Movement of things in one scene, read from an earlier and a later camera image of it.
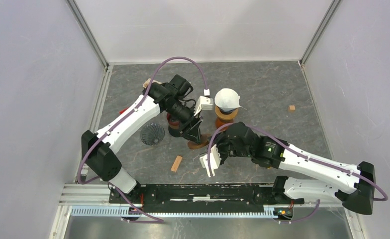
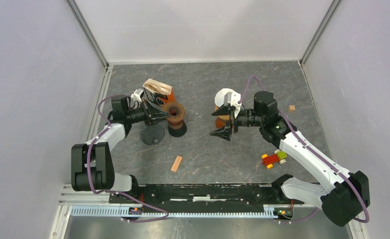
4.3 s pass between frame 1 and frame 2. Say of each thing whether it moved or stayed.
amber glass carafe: stayed
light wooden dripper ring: stayed
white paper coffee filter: stayed
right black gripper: moved
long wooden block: stayed
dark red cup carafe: stayed
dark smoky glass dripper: stayed
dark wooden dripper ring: moved
